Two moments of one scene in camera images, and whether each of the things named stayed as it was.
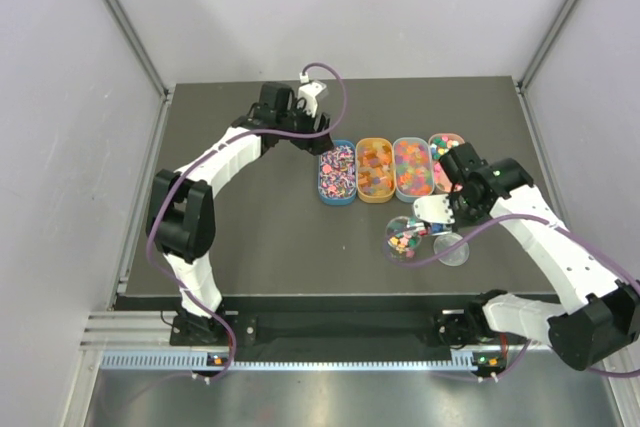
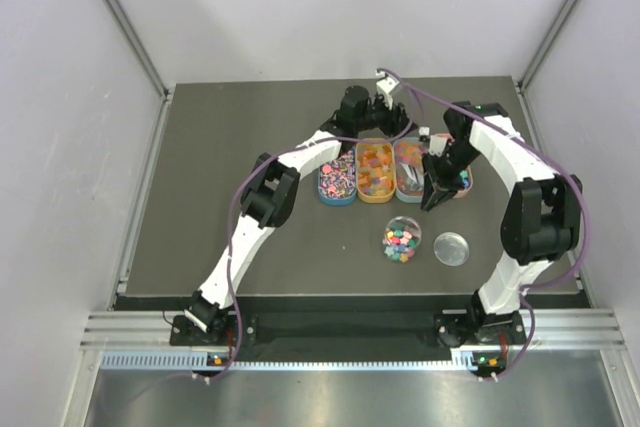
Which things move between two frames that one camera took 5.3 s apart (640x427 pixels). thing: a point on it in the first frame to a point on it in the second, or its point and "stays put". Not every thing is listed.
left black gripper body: (310, 139) to (392, 120)
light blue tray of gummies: (414, 168) stays put
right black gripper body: (464, 215) to (445, 170)
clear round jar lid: (455, 258) stays put
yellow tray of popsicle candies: (375, 170) stays put
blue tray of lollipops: (337, 174) stays put
